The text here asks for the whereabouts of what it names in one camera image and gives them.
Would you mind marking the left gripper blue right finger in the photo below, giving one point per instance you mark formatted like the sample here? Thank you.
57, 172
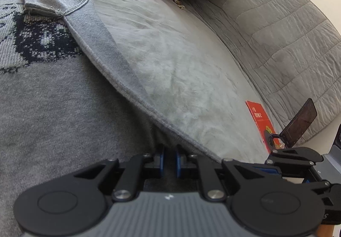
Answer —
180, 159

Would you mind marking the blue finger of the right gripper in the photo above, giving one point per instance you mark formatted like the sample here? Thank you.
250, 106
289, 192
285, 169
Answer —
269, 170

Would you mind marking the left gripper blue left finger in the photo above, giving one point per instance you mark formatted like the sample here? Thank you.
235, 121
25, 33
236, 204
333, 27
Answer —
158, 160

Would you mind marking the grey knit sweater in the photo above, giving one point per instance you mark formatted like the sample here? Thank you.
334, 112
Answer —
69, 99

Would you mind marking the black smartphone on stand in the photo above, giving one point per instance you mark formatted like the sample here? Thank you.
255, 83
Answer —
296, 127

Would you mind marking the red paper box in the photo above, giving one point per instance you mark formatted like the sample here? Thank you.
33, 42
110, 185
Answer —
264, 125

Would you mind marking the grey bed sheet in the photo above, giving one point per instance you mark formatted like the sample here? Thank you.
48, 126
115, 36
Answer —
188, 72

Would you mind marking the grey quilted headboard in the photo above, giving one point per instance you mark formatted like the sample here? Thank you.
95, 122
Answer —
289, 50

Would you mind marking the small brown debris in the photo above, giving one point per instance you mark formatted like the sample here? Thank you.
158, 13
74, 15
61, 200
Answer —
179, 4

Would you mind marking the black camera box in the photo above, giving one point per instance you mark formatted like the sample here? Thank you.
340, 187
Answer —
334, 155

